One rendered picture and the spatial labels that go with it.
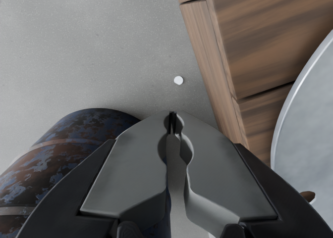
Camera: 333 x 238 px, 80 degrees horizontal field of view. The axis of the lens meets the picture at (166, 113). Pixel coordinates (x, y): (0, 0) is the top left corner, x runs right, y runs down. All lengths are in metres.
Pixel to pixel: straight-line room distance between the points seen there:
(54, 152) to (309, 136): 0.39
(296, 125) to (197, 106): 0.39
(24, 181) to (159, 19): 0.40
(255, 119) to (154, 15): 0.37
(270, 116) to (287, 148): 0.03
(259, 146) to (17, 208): 0.30
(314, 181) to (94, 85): 0.48
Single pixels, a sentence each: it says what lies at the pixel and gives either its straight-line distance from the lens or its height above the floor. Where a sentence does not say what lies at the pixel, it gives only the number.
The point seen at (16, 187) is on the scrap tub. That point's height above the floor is 0.28.
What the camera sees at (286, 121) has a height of 0.36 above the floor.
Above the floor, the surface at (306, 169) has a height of 0.36.
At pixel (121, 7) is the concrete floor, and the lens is 0.50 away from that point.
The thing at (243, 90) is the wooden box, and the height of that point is 0.35.
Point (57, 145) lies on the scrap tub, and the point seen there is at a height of 0.17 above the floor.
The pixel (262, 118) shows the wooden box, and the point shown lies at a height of 0.35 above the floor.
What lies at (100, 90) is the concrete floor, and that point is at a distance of 0.55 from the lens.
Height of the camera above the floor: 0.49
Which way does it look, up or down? 62 degrees down
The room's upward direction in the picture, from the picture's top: 180 degrees clockwise
